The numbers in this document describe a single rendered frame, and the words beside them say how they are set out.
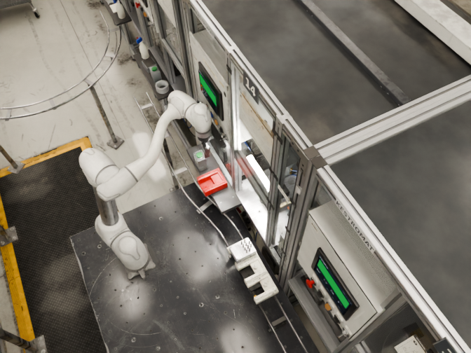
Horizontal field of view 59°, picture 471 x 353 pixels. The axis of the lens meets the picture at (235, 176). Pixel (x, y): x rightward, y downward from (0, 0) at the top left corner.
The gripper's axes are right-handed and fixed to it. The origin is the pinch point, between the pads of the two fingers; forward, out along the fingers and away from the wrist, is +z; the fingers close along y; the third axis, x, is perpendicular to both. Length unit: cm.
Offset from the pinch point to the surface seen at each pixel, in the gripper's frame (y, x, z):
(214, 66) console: -1, -9, -68
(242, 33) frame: -5, -21, -86
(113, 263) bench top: -26, 75, 46
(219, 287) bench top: -65, 19, 46
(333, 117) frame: -61, -35, -87
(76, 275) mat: 6, 117, 114
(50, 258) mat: 28, 133, 114
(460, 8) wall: 152, -353, 109
